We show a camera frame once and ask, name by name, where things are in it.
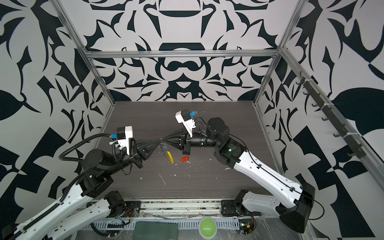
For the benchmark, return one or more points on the dark green pad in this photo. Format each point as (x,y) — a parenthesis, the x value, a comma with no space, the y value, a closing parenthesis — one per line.
(155,231)

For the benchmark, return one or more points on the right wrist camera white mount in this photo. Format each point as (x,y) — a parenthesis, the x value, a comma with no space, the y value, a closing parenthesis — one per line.
(186,118)

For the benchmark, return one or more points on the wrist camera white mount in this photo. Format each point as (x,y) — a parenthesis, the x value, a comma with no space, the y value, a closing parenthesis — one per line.
(186,118)
(122,138)

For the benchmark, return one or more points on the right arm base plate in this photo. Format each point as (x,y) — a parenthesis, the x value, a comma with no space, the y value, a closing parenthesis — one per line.
(231,208)

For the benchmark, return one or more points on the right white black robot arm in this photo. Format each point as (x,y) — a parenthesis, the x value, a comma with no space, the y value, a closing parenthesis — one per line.
(292,202)

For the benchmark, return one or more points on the green round button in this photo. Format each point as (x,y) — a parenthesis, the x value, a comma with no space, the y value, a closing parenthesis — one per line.
(207,228)

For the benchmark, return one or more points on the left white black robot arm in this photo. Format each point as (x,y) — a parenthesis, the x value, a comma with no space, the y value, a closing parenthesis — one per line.
(74,209)

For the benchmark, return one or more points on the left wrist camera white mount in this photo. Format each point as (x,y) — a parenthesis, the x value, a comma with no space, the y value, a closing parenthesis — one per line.
(122,138)

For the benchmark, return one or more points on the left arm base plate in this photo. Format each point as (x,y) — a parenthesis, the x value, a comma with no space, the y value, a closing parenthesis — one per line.
(131,209)

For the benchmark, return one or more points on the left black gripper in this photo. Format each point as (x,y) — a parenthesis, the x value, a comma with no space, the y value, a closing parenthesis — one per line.
(141,151)

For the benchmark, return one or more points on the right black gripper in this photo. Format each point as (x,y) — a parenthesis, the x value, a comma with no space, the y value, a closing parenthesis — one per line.
(184,145)

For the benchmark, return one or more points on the small circuit board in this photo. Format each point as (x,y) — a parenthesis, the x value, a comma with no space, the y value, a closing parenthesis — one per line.
(247,226)

